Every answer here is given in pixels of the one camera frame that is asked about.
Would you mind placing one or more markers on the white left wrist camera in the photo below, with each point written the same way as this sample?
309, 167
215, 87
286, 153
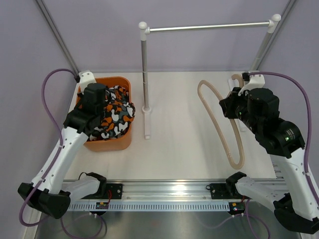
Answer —
85, 78

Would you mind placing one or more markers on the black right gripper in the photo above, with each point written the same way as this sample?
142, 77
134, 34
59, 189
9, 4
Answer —
228, 103

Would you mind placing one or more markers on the aluminium frame post right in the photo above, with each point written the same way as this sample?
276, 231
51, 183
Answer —
274, 32

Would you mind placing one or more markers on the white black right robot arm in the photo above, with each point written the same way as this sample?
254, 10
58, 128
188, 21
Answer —
258, 109

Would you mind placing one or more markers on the orange camouflage shorts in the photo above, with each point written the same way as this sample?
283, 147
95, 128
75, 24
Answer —
119, 113

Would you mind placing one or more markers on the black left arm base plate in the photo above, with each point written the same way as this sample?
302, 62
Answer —
111, 191

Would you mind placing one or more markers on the aluminium frame post left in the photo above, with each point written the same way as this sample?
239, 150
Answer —
48, 18

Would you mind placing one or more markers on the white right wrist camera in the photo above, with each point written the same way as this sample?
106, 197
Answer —
251, 80

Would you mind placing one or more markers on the silver clothes rack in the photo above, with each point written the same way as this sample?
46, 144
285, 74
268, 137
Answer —
145, 31

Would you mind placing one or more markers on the white slotted cable duct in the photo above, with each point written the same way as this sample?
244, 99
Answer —
117, 206

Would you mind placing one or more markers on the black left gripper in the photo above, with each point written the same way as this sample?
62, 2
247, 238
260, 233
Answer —
83, 95

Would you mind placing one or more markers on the aluminium frame post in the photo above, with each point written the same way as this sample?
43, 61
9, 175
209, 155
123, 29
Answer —
48, 18
274, 32

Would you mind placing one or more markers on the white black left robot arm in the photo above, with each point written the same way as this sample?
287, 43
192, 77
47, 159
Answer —
45, 192

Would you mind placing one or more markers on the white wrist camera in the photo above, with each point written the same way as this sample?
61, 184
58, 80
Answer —
251, 80
85, 78

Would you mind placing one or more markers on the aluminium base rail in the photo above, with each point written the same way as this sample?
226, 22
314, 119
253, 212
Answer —
166, 190

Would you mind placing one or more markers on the orange plastic basket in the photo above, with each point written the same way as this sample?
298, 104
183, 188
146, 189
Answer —
124, 140

